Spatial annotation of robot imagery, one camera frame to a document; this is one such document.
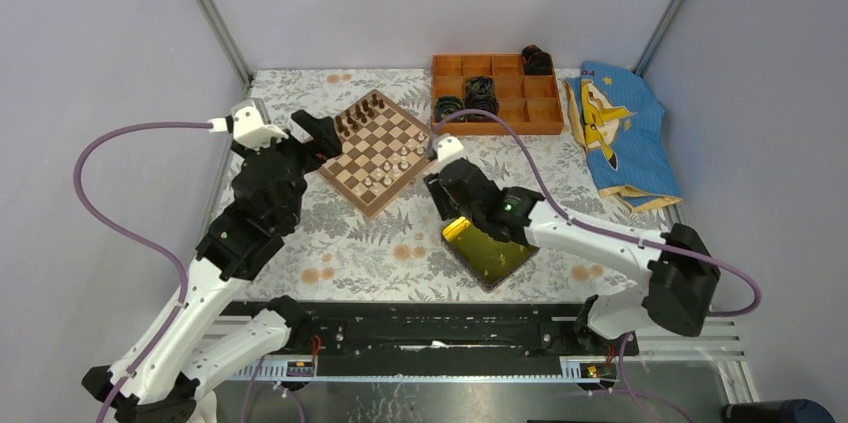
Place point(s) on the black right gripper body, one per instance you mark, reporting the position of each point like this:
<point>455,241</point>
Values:
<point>445,205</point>

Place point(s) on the wooden chess board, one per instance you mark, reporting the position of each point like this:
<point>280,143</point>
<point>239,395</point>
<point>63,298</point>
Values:
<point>373,144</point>

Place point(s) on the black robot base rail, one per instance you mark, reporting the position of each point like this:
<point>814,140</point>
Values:
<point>440,340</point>

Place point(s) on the black rolled strap corner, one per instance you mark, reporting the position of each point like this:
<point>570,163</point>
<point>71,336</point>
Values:
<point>536,62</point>

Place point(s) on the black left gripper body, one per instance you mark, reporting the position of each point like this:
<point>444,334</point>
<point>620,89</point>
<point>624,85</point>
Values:
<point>297,161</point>

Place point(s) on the orange compartment tray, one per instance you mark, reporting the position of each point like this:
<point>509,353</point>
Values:
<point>531,105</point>

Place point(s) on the dark blue cylinder object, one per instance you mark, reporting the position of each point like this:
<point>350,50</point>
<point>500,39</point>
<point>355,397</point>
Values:
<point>783,411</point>

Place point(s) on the gold metal tin tray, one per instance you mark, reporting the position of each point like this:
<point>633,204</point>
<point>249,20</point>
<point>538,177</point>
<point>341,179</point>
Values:
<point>489,262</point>

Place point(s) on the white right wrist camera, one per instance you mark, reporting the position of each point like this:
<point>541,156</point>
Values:
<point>444,149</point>

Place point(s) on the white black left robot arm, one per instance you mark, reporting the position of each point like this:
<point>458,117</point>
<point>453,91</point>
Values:
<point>164,376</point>

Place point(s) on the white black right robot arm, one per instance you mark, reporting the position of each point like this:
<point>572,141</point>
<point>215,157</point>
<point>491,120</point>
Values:
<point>674,286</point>

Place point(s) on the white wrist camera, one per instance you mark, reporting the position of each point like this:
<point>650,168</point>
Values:
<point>250,125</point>
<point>444,149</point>

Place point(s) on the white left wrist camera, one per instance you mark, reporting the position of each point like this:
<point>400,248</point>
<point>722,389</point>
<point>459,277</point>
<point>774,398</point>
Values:
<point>250,125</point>

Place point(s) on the blue pikachu cloth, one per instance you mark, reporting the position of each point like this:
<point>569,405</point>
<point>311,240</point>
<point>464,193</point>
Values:
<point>618,122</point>

